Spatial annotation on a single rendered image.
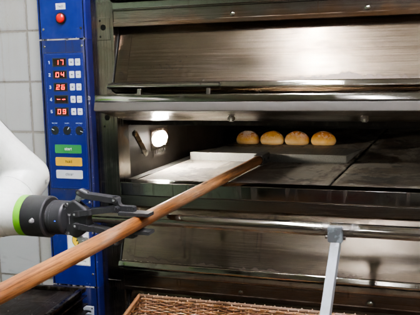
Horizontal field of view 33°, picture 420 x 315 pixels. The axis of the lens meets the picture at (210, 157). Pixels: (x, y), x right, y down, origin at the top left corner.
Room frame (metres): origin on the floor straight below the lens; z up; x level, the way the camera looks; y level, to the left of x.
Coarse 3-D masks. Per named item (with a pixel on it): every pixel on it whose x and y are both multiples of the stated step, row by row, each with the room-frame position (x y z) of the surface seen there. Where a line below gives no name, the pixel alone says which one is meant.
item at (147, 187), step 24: (144, 192) 2.07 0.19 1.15; (168, 192) 2.05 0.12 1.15; (216, 192) 2.00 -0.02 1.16; (240, 192) 1.97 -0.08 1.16; (264, 192) 1.95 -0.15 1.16; (288, 192) 1.93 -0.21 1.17; (312, 192) 1.90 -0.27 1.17; (336, 192) 1.88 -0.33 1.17; (360, 192) 1.86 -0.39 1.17; (384, 192) 1.84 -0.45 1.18; (408, 192) 1.82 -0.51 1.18
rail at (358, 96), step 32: (96, 96) 1.96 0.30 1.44; (128, 96) 1.93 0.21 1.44; (160, 96) 1.90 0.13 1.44; (192, 96) 1.87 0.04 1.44; (224, 96) 1.84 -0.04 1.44; (256, 96) 1.81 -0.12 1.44; (288, 96) 1.78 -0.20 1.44; (320, 96) 1.76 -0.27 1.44; (352, 96) 1.73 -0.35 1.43; (384, 96) 1.70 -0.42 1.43; (416, 96) 1.68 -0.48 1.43
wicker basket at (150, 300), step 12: (144, 300) 2.04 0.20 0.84; (156, 300) 2.02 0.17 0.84; (168, 300) 2.00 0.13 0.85; (180, 300) 2.00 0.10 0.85; (192, 300) 1.98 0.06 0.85; (204, 300) 1.97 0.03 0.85; (132, 312) 1.98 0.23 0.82; (144, 312) 2.02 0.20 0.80; (156, 312) 2.01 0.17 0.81; (168, 312) 2.00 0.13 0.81; (180, 312) 1.99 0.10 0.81; (192, 312) 1.98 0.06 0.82; (204, 312) 1.97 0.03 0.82; (216, 312) 1.95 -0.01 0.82; (228, 312) 1.95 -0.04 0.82; (240, 312) 1.93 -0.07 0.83; (252, 312) 1.92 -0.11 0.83; (264, 312) 1.91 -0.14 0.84; (276, 312) 1.90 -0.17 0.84; (288, 312) 1.89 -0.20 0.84; (300, 312) 1.88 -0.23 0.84; (312, 312) 1.86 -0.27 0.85
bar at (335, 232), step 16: (160, 224) 1.65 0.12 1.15; (176, 224) 1.63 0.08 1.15; (192, 224) 1.62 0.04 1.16; (208, 224) 1.61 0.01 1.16; (224, 224) 1.59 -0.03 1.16; (240, 224) 1.58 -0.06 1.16; (256, 224) 1.57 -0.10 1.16; (272, 224) 1.56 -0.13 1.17; (288, 224) 1.55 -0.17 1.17; (304, 224) 1.53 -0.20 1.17; (320, 224) 1.52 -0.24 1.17; (336, 224) 1.51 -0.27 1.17; (352, 224) 1.51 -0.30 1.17; (368, 224) 1.50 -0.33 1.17; (336, 240) 1.50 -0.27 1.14; (400, 240) 1.47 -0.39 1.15; (416, 240) 1.46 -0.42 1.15; (336, 256) 1.48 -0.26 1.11; (336, 272) 1.46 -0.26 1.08
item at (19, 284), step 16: (256, 160) 2.29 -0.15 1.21; (224, 176) 1.99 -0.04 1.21; (192, 192) 1.76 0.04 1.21; (160, 208) 1.57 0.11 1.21; (176, 208) 1.65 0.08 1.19; (128, 224) 1.42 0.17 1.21; (144, 224) 1.49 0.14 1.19; (96, 240) 1.30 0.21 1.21; (112, 240) 1.35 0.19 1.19; (64, 256) 1.20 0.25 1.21; (80, 256) 1.23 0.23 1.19; (32, 272) 1.11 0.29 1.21; (48, 272) 1.14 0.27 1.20; (0, 288) 1.03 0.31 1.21; (16, 288) 1.06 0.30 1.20; (0, 304) 1.02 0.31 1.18
